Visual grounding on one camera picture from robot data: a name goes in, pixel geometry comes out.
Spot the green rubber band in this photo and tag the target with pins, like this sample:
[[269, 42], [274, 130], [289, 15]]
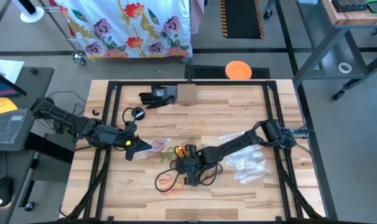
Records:
[[166, 155]]

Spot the white floral cloth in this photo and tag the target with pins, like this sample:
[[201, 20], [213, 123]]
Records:
[[129, 28]]

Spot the black desk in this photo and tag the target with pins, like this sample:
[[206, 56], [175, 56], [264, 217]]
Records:
[[40, 84]]

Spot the white tape roll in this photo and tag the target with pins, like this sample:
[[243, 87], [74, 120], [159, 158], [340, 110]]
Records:
[[339, 67]]

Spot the green plastic tray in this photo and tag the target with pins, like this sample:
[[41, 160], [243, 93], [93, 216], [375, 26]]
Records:
[[370, 9]]

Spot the yellow sticky note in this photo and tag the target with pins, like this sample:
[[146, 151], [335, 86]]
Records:
[[2, 105]]

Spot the stack of clear plastic bags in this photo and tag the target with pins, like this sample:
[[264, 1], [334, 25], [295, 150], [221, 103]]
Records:
[[254, 168]]

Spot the white paper sheet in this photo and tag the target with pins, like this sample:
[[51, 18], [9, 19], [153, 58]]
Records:
[[8, 70]]

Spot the computer monitor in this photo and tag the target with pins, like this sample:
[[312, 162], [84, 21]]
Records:
[[2, 87]]

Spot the gray workbench with wooden top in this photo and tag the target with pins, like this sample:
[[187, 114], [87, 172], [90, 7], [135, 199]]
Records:
[[316, 55]]

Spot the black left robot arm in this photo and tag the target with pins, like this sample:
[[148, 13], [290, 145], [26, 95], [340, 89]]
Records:
[[76, 124]]

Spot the orange rubber band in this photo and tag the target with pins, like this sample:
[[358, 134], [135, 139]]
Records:
[[162, 178], [176, 192]]

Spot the black ribbed floor mat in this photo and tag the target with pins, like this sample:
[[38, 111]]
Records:
[[201, 73]]

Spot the white round pedestal base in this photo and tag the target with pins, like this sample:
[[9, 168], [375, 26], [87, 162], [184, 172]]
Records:
[[31, 17]]

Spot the small black curved clip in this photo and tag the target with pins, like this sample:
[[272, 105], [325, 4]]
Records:
[[94, 112]]

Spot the clear plastic zip bag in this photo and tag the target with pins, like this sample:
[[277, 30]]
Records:
[[163, 152]]

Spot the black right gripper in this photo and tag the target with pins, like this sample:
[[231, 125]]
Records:
[[191, 163]]

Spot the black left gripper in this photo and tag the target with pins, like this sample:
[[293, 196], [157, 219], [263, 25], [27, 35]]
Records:
[[126, 137]]

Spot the orange bowl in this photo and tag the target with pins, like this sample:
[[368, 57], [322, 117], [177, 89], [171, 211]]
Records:
[[238, 70]]

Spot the black caster wheel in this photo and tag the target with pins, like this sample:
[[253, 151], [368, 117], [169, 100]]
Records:
[[267, 13]]

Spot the pink cloth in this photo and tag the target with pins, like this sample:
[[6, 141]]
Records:
[[197, 15]]

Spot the black mat with hazard stripes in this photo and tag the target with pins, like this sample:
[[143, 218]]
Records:
[[241, 18]]

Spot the yellow rubber band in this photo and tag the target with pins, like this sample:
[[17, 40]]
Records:
[[204, 124]]

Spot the black computer mouse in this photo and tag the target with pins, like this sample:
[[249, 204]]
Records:
[[2, 189]]

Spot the black and gray work glove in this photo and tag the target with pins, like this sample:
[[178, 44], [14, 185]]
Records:
[[157, 98]]

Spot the black round desk knob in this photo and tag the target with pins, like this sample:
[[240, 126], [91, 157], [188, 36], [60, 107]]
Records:
[[34, 71]]

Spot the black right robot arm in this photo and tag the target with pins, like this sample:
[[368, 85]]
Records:
[[238, 143]]

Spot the small brown cardboard box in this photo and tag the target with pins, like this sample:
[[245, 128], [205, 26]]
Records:
[[187, 95]]

